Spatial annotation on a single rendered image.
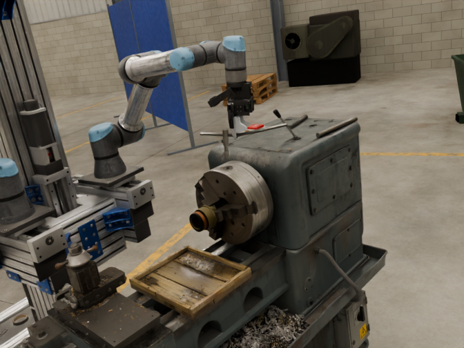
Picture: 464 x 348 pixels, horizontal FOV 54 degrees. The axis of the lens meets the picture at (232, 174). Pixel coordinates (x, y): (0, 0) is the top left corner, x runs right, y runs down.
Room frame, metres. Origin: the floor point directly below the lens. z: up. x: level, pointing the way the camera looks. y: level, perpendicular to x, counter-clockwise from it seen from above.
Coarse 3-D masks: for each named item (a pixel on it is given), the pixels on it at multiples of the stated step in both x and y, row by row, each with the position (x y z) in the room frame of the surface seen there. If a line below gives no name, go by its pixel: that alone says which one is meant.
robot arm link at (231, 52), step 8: (224, 40) 1.60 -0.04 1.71; (232, 40) 1.59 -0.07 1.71; (240, 40) 1.59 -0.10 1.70; (224, 48) 1.61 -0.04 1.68; (232, 48) 1.59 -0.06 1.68; (240, 48) 1.59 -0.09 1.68; (224, 56) 1.61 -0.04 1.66; (232, 56) 1.59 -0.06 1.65; (240, 56) 1.59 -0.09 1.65; (224, 64) 1.62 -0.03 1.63; (232, 64) 1.59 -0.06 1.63; (240, 64) 1.59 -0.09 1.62
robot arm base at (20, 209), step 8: (24, 192) 1.71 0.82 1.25; (0, 200) 1.64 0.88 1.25; (8, 200) 1.64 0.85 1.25; (16, 200) 1.66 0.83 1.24; (24, 200) 1.68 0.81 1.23; (0, 208) 1.64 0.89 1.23; (8, 208) 1.64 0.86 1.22; (16, 208) 1.64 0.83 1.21; (24, 208) 1.66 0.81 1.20; (32, 208) 1.70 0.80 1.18; (0, 216) 1.63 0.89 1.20; (8, 216) 1.64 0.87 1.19; (16, 216) 1.63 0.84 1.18; (24, 216) 1.65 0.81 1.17; (0, 224) 1.63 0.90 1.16
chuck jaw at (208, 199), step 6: (204, 180) 1.70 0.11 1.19; (198, 186) 1.68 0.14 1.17; (204, 186) 1.67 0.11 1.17; (210, 186) 1.69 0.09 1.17; (198, 192) 1.69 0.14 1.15; (204, 192) 1.65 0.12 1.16; (210, 192) 1.67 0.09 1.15; (198, 198) 1.66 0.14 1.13; (204, 198) 1.63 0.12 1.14; (210, 198) 1.64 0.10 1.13; (216, 198) 1.66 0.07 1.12; (198, 204) 1.63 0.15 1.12; (204, 204) 1.61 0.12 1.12; (210, 204) 1.62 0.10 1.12
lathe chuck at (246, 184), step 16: (208, 176) 1.70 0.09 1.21; (224, 176) 1.63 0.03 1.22; (240, 176) 1.62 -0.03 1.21; (224, 192) 1.64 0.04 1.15; (240, 192) 1.58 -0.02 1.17; (256, 192) 1.59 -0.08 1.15; (256, 208) 1.57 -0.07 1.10; (224, 224) 1.66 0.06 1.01; (240, 224) 1.59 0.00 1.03; (256, 224) 1.56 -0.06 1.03; (224, 240) 1.67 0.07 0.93; (240, 240) 1.60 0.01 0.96
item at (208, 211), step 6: (198, 210) 1.58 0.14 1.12; (204, 210) 1.57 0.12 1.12; (210, 210) 1.58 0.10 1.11; (192, 216) 1.57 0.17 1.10; (198, 216) 1.54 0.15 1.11; (204, 216) 1.55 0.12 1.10; (210, 216) 1.56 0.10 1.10; (192, 222) 1.58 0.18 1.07; (198, 222) 1.59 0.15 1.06; (204, 222) 1.54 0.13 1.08; (210, 222) 1.55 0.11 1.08; (216, 222) 1.57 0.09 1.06; (198, 228) 1.56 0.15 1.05; (204, 228) 1.54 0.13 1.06
